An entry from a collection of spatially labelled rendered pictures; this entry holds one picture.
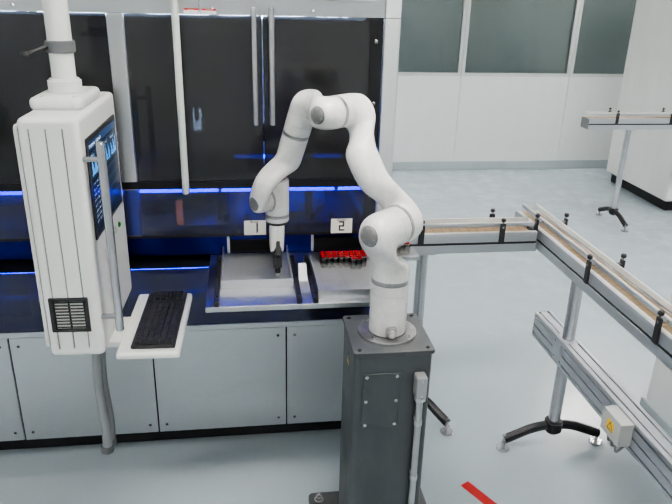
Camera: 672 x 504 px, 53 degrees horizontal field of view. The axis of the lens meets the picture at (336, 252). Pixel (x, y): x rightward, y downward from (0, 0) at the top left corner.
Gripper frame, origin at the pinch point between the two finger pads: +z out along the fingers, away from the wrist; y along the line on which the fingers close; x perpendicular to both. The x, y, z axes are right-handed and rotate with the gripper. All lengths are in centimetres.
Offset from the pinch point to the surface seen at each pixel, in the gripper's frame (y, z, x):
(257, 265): -14.7, 7.9, -7.1
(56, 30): 13, -80, -64
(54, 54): 13, -74, -66
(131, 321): 14, 16, -51
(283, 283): 6.1, 6.3, 1.8
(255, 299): 15.0, 8.0, -8.5
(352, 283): 4.9, 7.8, 27.4
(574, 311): -3, 27, 121
